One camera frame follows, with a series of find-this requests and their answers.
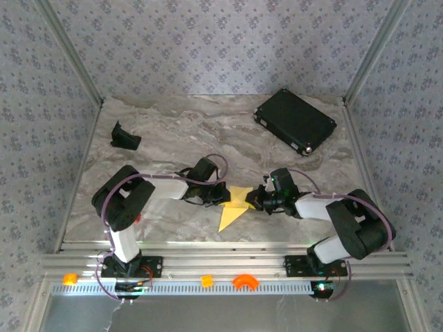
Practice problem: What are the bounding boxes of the yellow square paper sheet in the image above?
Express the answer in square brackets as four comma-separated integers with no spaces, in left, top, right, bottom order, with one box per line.
[217,185,259,233]

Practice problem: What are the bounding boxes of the orange curved plastic piece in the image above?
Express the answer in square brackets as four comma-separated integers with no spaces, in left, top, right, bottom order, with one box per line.
[232,274,260,291]

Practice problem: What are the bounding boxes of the black hard case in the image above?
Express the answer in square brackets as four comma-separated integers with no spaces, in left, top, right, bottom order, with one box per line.
[253,88,338,156]

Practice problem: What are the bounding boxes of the small black plastic holder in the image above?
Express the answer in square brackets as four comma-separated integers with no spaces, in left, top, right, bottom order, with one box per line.
[109,120,142,151]

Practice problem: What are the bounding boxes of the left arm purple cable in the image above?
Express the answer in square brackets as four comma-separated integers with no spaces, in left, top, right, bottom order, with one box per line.
[95,154,229,306]

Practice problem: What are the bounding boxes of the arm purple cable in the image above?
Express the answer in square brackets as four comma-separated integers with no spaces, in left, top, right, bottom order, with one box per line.
[289,169,397,302]
[95,154,229,306]

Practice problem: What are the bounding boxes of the narrow aluminium extrusion rail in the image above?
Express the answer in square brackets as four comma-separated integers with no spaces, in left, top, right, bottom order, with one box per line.
[55,241,394,255]

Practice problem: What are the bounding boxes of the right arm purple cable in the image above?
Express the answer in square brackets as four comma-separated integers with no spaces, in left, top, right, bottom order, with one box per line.
[289,169,397,302]

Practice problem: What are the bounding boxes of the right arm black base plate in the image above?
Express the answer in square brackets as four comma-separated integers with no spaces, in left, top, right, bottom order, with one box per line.
[283,255,348,278]

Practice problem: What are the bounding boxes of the wide aluminium extrusion rail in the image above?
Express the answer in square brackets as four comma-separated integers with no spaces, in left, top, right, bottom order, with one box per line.
[39,252,415,280]

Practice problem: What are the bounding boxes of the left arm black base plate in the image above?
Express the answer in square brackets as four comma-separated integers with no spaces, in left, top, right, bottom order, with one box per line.
[100,255,164,279]

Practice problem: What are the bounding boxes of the grey slotted cable duct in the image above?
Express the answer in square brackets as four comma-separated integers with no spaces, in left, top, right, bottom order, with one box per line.
[51,280,325,297]

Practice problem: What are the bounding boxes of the aluminium table side rail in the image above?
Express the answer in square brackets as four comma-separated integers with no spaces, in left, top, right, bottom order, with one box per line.
[54,100,105,254]
[341,98,395,252]

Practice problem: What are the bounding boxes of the aluminium frame leg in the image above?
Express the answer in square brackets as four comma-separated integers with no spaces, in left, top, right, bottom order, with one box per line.
[24,278,53,332]
[395,278,433,332]

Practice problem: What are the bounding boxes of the aluminium frame post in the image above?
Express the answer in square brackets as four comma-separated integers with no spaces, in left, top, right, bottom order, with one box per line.
[342,0,413,104]
[33,0,105,107]

